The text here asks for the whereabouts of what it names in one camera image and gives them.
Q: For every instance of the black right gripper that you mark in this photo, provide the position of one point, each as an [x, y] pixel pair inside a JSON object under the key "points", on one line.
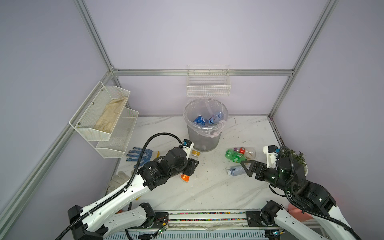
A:
{"points": [[258, 167]]}

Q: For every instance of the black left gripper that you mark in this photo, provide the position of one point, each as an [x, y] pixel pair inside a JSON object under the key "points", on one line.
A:
{"points": [[190, 167]]}

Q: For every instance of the yellow cap orange bottle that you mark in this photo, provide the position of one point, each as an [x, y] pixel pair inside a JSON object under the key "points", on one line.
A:
{"points": [[194, 155]]}

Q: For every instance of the white cap blue label bottle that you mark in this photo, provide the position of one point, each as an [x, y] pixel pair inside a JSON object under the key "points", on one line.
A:
{"points": [[200, 121]]}

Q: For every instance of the colourful label clear bottle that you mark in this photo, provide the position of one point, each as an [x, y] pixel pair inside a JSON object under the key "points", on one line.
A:
{"points": [[216, 118]]}

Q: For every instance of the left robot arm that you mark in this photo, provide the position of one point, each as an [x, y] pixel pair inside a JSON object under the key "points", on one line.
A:
{"points": [[104, 217]]}

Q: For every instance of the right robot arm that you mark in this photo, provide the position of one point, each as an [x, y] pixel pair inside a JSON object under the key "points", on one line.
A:
{"points": [[284, 172]]}

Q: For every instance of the grey mesh waste bin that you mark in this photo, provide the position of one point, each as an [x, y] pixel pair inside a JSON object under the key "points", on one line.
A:
{"points": [[203, 144]]}

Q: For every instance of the red label purple cap bottle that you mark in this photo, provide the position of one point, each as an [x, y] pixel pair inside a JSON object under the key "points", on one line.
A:
{"points": [[248, 152]]}

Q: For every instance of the green crushed plastic bottle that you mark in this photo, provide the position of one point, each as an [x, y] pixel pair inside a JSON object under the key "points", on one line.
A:
{"points": [[234, 156]]}

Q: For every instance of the potted green plant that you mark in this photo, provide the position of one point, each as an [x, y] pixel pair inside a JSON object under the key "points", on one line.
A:
{"points": [[300, 158]]}

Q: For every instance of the white knit glove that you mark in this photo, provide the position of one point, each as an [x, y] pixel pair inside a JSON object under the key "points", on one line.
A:
{"points": [[117, 180]]}

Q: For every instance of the beige cloth in shelf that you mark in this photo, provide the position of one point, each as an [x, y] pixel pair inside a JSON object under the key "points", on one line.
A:
{"points": [[110, 115]]}

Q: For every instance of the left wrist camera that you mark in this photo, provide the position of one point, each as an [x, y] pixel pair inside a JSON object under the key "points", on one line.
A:
{"points": [[187, 146]]}

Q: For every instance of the aluminium rail with beads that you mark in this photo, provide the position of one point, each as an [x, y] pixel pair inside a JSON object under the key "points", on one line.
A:
{"points": [[214, 220]]}

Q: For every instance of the white wire wall basket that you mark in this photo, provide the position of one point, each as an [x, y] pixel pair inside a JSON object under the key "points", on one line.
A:
{"points": [[208, 85]]}

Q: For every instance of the white mesh wall shelf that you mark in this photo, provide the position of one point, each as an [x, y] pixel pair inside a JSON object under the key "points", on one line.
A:
{"points": [[109, 146]]}

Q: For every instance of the horizontal aluminium frame bar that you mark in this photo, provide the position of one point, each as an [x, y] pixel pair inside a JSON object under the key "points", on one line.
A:
{"points": [[186, 72]]}

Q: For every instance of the aluminium frame post right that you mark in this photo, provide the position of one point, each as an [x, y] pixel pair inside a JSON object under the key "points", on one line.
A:
{"points": [[319, 26]]}

